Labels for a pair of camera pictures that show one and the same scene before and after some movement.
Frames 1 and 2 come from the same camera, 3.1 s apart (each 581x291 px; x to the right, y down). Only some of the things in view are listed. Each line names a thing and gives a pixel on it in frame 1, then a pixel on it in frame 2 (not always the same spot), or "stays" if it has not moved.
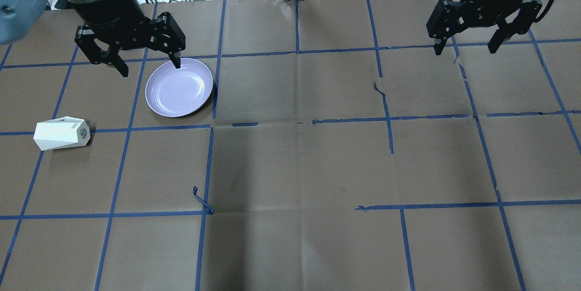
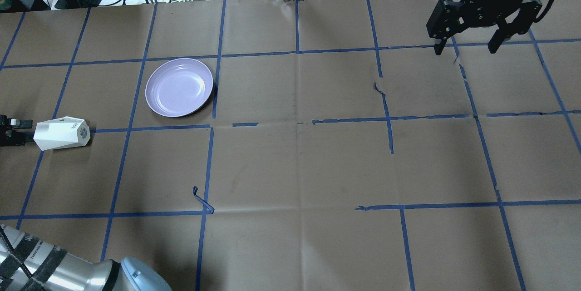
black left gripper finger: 168,36 to 6,124
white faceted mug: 61,133 stays
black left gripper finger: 85,37 to 8,138
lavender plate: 174,92 stays
